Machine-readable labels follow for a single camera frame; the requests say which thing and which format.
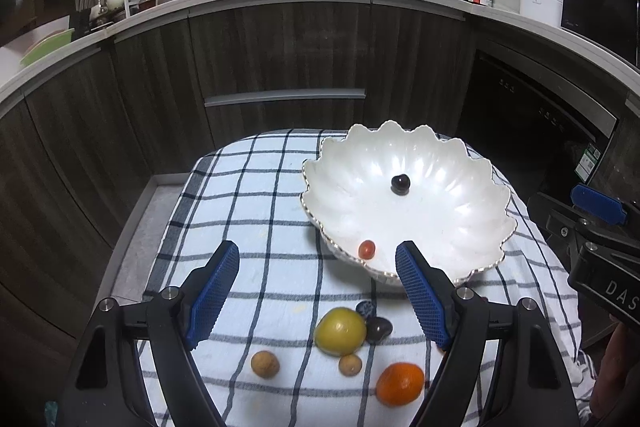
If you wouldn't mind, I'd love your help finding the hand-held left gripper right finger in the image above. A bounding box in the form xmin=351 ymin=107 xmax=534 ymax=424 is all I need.
xmin=395 ymin=240 xmax=583 ymax=427

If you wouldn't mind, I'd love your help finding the brown longan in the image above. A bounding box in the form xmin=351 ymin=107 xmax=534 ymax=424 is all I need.
xmin=338 ymin=353 xmax=363 ymax=377
xmin=250 ymin=351 xmax=279 ymax=379

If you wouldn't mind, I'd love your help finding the person's right hand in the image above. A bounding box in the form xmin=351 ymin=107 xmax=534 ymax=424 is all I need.
xmin=589 ymin=321 xmax=640 ymax=427

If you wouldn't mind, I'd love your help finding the orange tangerine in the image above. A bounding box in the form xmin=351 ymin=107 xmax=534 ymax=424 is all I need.
xmin=376 ymin=362 xmax=426 ymax=407

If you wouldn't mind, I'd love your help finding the yellow-green round fruit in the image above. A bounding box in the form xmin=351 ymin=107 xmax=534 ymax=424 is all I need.
xmin=314 ymin=307 xmax=367 ymax=356

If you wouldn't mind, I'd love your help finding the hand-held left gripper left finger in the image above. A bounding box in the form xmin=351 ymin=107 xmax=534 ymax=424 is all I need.
xmin=57 ymin=240 xmax=241 ymax=427

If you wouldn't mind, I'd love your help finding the dark purple plum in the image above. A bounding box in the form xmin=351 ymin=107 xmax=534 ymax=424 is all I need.
xmin=365 ymin=317 xmax=394 ymax=344

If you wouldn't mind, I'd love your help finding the black built-in dishwasher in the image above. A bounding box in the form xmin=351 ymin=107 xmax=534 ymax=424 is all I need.
xmin=457 ymin=49 xmax=620 ymax=192

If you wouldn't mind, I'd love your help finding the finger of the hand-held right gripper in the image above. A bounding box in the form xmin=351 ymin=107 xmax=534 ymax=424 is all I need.
xmin=570 ymin=184 xmax=640 ymax=228
xmin=527 ymin=192 xmax=601 ymax=258

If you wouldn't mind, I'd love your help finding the white scalloped bowl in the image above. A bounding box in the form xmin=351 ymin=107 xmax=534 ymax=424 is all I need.
xmin=300 ymin=119 xmax=517 ymax=290

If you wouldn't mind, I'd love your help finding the white canister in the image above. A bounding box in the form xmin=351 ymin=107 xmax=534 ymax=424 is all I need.
xmin=520 ymin=0 xmax=564 ymax=28

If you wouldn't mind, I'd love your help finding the black countertop appliance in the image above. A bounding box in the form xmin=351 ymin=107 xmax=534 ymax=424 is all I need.
xmin=560 ymin=0 xmax=640 ymax=68

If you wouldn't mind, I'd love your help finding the silver drawer handle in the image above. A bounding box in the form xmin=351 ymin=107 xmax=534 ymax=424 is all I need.
xmin=204 ymin=89 xmax=367 ymax=108

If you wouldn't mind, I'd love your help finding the white checked cloth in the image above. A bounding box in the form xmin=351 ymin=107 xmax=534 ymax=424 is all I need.
xmin=137 ymin=128 xmax=596 ymax=427

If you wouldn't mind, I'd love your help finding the dark wood base cabinet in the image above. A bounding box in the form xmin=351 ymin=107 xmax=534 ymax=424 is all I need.
xmin=0 ymin=0 xmax=476 ymax=358

